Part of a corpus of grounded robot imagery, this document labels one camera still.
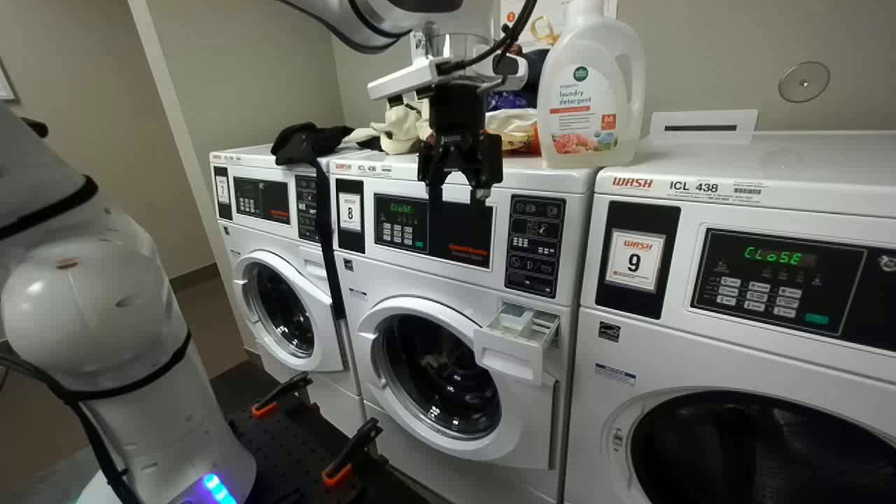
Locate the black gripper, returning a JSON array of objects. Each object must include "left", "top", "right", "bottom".
[{"left": 415, "top": 79, "right": 508, "bottom": 217}]

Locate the floral orange white garment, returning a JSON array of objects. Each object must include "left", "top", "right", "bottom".
[{"left": 483, "top": 107, "right": 547, "bottom": 160}]

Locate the white washer with open drawer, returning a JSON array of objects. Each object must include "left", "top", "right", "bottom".
[{"left": 320, "top": 149, "right": 603, "bottom": 504}]

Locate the navy garment with orange stripes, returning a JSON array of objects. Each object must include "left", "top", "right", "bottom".
[{"left": 485, "top": 44, "right": 551, "bottom": 111}]

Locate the thin black pole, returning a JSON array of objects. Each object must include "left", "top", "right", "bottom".
[{"left": 308, "top": 163, "right": 375, "bottom": 427}]

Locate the black cloth item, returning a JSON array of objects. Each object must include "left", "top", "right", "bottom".
[{"left": 268, "top": 119, "right": 359, "bottom": 171}]

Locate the white laundry detergent bottle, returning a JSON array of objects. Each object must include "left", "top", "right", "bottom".
[{"left": 536, "top": 0, "right": 649, "bottom": 171}]

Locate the small white washing machine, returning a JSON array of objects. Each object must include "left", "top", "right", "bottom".
[{"left": 207, "top": 143, "right": 369, "bottom": 437}]

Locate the white sign holder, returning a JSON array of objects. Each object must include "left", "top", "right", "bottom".
[{"left": 646, "top": 107, "right": 763, "bottom": 149}]

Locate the black base platform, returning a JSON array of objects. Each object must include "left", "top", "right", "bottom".
[{"left": 207, "top": 357, "right": 434, "bottom": 504}]

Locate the white washer numbered nine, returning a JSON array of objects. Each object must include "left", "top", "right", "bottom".
[{"left": 564, "top": 129, "right": 896, "bottom": 504}]

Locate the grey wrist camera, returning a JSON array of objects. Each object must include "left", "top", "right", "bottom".
[{"left": 365, "top": 54, "right": 442, "bottom": 103}]

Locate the wall poster with orange print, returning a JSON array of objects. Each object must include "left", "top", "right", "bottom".
[{"left": 498, "top": 0, "right": 569, "bottom": 51}]

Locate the orange handled black clamp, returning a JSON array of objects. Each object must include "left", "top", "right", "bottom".
[
  {"left": 316, "top": 415, "right": 386, "bottom": 490},
  {"left": 246, "top": 370, "right": 316, "bottom": 423}
]

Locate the round wall plate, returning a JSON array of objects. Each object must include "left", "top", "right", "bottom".
[{"left": 777, "top": 58, "right": 834, "bottom": 107}]

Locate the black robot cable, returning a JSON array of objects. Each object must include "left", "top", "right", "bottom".
[{"left": 0, "top": 0, "right": 543, "bottom": 504}]

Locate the framed wall picture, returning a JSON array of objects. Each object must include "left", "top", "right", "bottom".
[{"left": 0, "top": 56, "right": 23, "bottom": 110}]

